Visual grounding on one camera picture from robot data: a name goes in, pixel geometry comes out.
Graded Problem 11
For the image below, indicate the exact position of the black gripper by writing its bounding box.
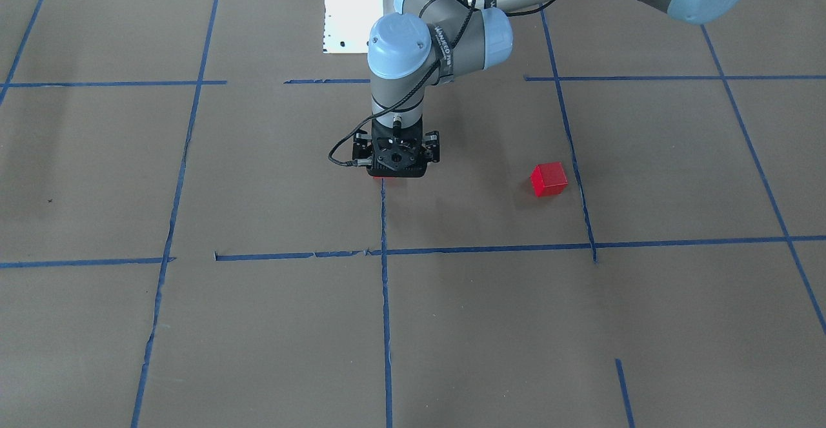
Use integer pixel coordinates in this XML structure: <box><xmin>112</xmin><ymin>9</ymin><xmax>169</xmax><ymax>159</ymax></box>
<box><xmin>352</xmin><ymin>120</ymin><xmax>440</xmax><ymax>178</ymax></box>

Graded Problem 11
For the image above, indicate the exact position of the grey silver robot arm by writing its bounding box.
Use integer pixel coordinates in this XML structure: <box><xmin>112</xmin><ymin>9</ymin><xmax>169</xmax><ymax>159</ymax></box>
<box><xmin>328</xmin><ymin>0</ymin><xmax>740</xmax><ymax>178</ymax></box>

